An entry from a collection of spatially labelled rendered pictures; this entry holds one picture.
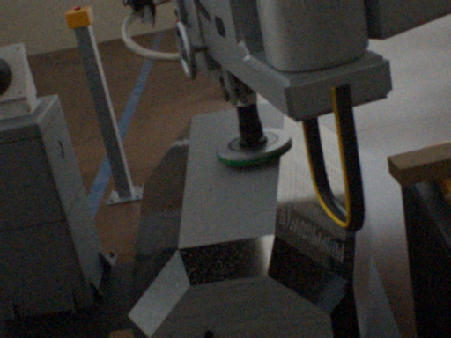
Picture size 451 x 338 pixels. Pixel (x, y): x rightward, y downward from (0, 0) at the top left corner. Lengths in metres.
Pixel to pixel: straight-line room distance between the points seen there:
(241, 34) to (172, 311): 0.63
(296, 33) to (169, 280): 0.69
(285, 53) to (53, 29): 7.95
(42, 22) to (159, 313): 7.66
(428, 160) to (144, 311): 0.80
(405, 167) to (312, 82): 0.66
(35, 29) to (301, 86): 8.05
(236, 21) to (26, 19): 7.77
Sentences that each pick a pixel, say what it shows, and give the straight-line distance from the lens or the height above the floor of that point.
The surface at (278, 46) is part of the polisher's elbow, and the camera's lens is 1.31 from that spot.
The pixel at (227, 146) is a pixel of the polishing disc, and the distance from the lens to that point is 2.10.
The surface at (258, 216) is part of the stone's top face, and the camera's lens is 1.76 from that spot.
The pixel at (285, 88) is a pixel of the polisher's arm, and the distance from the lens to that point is 1.28.
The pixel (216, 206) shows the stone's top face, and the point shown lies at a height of 0.82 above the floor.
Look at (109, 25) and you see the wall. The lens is 9.04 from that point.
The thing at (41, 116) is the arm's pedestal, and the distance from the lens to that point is 3.00.
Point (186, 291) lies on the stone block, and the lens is 1.65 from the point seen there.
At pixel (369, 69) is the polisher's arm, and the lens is 1.32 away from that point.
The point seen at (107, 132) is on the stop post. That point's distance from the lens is 4.08.
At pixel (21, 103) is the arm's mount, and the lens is 3.05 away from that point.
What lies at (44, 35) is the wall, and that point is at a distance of 9.22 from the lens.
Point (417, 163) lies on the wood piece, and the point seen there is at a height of 0.83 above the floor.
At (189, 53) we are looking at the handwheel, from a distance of 1.80.
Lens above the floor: 1.59
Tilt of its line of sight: 21 degrees down
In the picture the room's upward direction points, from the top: 12 degrees counter-clockwise
